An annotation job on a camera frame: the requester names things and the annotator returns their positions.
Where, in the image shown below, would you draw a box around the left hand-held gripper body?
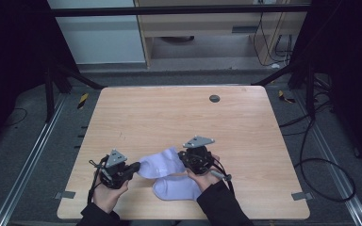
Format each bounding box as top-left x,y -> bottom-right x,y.
98,149 -> 133,190

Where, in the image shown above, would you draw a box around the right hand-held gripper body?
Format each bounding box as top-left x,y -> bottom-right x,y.
182,135 -> 217,176

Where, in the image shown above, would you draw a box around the light purple sock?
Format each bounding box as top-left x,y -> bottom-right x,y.
137,146 -> 187,180
152,174 -> 203,202

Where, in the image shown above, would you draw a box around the person's right hand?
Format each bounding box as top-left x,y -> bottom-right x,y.
186,153 -> 222,193

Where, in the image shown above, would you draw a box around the person's left hand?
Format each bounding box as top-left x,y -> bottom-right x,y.
92,175 -> 130,215

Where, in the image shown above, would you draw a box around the yellow black striped tape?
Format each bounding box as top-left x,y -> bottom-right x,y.
76,92 -> 90,110
277,89 -> 296,105

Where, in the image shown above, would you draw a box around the black metal stand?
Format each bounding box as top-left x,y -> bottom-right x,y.
251,58 -> 317,120
42,61 -> 107,124

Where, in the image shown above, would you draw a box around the white cabinet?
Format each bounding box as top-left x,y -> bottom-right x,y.
47,0 -> 147,66

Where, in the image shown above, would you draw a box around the light wooden desk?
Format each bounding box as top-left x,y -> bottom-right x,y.
134,0 -> 309,69

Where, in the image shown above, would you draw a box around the right hand-held gripper black cable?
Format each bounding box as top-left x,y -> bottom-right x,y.
207,155 -> 236,194

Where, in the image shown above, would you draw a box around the hand-held gripper black cable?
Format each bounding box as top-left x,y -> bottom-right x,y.
207,155 -> 236,194
87,159 -> 108,205

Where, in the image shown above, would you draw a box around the left hand-held gripper black cable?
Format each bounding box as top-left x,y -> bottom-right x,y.
87,159 -> 108,205

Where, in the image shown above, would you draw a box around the grey table edge bracket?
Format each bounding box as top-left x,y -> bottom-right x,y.
54,190 -> 76,201
290,191 -> 314,202

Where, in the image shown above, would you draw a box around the aluminium floor rail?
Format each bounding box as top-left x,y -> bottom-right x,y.
0,93 -> 68,226
293,89 -> 362,226

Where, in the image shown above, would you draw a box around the thin black floor cable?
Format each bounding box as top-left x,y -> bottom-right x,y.
7,107 -> 29,127

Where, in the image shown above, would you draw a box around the black looped floor cable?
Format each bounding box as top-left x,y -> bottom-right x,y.
297,119 -> 357,203

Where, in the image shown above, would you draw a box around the black hanging cables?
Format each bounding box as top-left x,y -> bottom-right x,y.
252,12 -> 294,68

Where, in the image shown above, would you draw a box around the black horizontal frame bar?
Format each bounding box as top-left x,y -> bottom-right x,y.
48,4 -> 311,18

